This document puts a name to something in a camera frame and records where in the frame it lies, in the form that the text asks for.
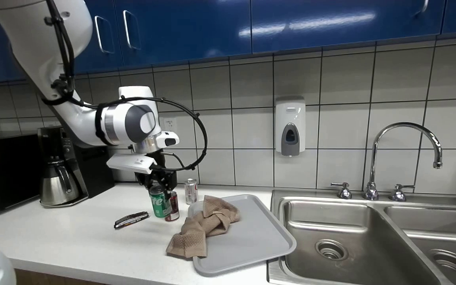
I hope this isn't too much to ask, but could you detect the white wall soap dispenser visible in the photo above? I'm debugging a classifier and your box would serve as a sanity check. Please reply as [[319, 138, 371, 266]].
[[274, 96, 308, 157]]

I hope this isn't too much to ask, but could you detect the silver cabinet handle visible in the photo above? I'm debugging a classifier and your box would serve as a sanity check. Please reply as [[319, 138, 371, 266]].
[[94, 14, 114, 54], [122, 8, 141, 52]]

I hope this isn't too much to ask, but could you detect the blue glossy upper cabinet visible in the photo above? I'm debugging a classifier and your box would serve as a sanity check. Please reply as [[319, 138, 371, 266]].
[[0, 0, 456, 85]]

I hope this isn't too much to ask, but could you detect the stainless steel double sink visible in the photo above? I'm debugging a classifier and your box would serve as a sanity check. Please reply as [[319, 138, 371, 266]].
[[266, 188, 456, 285]]

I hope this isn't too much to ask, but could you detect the red soda can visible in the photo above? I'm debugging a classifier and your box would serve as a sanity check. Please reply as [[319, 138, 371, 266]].
[[163, 190, 182, 223]]

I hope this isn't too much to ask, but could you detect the chrome gooseneck faucet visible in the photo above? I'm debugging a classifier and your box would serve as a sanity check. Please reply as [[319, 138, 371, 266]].
[[365, 122, 445, 201]]

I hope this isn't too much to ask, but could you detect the black steel coffee maker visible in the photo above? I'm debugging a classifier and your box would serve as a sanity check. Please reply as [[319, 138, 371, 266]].
[[37, 125, 116, 209]]

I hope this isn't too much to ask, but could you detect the wooden lower cabinet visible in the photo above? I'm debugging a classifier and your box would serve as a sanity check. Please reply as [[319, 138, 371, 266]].
[[13, 267, 108, 285]]

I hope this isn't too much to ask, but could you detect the steel coffee carafe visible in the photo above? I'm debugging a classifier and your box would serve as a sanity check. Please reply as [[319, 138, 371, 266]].
[[40, 157, 83, 207]]

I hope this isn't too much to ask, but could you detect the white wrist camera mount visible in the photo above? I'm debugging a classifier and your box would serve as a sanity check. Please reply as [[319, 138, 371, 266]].
[[106, 153, 157, 176]]

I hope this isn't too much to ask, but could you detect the grey plastic tray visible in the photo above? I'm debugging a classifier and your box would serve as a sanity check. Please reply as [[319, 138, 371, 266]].
[[187, 193, 298, 279]]

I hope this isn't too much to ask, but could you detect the black microwave oven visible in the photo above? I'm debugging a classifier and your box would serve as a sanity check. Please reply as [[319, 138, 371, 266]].
[[0, 133, 45, 217]]

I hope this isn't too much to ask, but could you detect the chrome faucet handle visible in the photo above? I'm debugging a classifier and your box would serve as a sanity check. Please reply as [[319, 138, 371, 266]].
[[390, 182, 415, 203], [330, 180, 353, 201]]

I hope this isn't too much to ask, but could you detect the green soda can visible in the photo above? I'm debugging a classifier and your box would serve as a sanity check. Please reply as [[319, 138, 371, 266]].
[[149, 184, 170, 220]]

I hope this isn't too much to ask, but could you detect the silver soda can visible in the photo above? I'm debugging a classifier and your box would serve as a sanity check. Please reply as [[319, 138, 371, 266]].
[[184, 177, 200, 206]]

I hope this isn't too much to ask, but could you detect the beige waffle cloth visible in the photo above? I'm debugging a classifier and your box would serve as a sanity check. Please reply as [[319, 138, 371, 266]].
[[165, 195, 243, 260]]

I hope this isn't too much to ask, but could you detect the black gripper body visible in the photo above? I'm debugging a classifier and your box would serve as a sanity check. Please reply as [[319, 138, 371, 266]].
[[138, 150, 178, 187]]

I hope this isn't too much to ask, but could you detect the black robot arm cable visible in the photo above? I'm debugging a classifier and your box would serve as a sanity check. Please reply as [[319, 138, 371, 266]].
[[45, 0, 209, 171]]

